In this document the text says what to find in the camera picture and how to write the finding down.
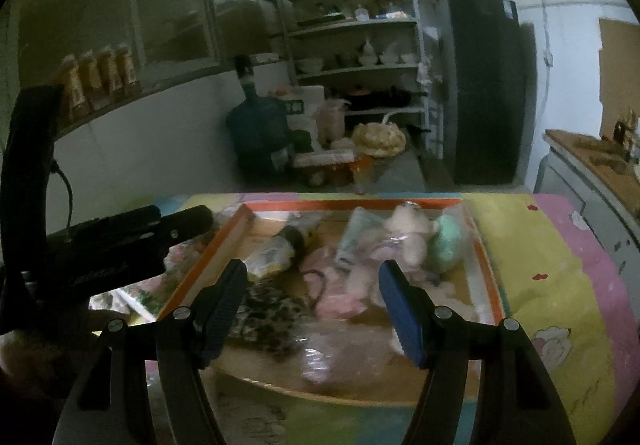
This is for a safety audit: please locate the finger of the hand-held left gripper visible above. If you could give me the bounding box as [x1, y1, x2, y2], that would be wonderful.
[69, 204, 217, 249]

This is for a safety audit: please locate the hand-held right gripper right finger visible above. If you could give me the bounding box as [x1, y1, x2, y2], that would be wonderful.
[377, 258, 579, 445]

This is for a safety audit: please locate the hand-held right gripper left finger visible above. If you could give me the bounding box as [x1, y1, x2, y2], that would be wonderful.
[52, 258, 249, 445]

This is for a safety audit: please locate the leopard print cloth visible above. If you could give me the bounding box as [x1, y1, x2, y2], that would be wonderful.
[227, 276, 314, 360]

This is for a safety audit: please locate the cardboard tray with orange rim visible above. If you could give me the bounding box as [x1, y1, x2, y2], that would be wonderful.
[156, 198, 507, 409]

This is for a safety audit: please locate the person's left hand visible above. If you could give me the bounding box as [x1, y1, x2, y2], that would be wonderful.
[0, 309, 109, 403]

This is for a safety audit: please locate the floral printed bag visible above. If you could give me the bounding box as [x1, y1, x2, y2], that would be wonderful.
[116, 242, 213, 323]

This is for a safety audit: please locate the white bottle with black cap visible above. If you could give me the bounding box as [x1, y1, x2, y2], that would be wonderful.
[246, 224, 322, 277]

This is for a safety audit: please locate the crumpled clear plastic bag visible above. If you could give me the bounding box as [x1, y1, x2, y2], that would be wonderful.
[294, 319, 403, 387]

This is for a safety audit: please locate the pink cloth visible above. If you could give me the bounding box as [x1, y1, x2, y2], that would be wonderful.
[304, 246, 382, 320]

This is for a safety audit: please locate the white teddy bear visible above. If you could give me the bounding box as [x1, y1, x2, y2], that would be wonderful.
[381, 202, 435, 272]

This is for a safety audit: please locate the green plush in bag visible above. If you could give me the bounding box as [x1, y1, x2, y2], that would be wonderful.
[429, 214, 474, 274]

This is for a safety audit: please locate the pale green packet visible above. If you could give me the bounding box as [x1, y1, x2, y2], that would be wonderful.
[339, 206, 387, 267]

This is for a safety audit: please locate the blue water jug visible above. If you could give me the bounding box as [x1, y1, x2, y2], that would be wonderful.
[224, 55, 297, 174]

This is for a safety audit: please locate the orange drink bottle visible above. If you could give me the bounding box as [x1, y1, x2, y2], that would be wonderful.
[115, 42, 142, 94]
[78, 50, 109, 109]
[97, 46, 127, 102]
[59, 54, 92, 122]

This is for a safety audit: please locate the printed pastel bed sheet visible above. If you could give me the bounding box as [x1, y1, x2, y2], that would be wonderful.
[142, 192, 640, 445]

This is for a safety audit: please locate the long white box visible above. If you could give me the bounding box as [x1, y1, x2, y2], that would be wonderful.
[294, 149, 357, 169]

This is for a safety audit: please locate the orange container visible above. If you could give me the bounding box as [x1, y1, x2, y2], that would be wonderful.
[349, 156, 377, 187]

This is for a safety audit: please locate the pale yellow woven stack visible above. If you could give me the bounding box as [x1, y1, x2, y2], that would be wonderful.
[351, 122, 409, 159]

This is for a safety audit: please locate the black frying pan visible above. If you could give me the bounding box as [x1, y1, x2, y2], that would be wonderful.
[344, 85, 427, 110]

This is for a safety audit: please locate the kitchen counter cabinet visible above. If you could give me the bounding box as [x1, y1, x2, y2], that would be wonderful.
[532, 126, 640, 278]

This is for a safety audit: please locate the dark refrigerator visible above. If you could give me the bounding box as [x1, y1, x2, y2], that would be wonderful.
[434, 0, 539, 187]

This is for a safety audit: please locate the white ceramic jug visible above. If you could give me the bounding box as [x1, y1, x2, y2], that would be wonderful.
[359, 36, 379, 69]

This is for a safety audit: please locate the white metal shelf rack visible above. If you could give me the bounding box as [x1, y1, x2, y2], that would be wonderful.
[271, 0, 432, 162]

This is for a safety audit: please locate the brown cardboard sheet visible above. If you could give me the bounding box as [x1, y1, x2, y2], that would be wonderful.
[597, 18, 640, 132]

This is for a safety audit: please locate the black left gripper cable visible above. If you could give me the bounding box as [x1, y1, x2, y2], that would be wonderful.
[49, 161, 74, 232]

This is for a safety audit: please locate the black hair tie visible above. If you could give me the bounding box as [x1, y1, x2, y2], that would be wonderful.
[299, 266, 332, 312]

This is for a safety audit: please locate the wall cabinet with ledge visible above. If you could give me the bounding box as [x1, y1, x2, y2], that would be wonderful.
[14, 0, 283, 128]

